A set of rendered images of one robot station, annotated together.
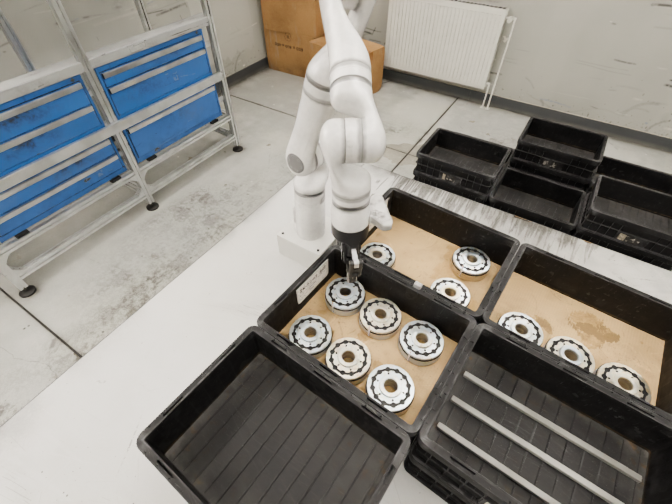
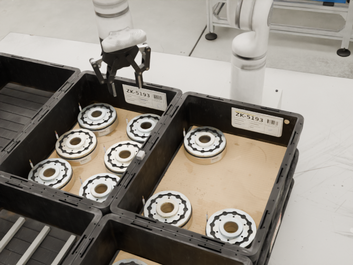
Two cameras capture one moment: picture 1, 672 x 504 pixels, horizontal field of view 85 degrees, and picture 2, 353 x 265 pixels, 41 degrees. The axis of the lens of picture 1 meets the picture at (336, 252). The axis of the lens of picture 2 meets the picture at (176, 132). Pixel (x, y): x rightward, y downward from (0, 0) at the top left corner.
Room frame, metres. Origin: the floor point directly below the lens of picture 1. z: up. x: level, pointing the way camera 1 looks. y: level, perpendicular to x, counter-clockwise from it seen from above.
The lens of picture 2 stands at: (0.50, -0.91, 1.65)
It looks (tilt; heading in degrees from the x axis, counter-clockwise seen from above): 43 degrees down; 81
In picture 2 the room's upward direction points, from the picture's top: 6 degrees counter-clockwise
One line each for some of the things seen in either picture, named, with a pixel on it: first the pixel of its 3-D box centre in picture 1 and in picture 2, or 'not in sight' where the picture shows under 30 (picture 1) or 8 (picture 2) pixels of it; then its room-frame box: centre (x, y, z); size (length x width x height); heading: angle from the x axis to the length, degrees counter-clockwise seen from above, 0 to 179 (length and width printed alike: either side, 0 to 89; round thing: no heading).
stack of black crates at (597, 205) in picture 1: (616, 242); not in sight; (1.21, -1.33, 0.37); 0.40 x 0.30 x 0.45; 58
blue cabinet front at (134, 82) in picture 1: (170, 96); not in sight; (2.23, 1.01, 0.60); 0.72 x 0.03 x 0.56; 147
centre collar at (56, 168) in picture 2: (390, 386); (49, 173); (0.31, -0.12, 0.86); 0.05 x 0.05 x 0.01
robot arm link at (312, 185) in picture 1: (309, 166); (251, 26); (0.87, 0.08, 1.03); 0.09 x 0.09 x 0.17; 56
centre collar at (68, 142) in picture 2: (348, 357); (75, 141); (0.38, -0.03, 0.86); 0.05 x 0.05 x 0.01
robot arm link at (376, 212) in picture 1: (360, 206); (116, 22); (0.53, -0.05, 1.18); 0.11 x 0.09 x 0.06; 100
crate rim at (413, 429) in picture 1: (366, 323); (93, 131); (0.43, -0.07, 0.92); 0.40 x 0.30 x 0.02; 54
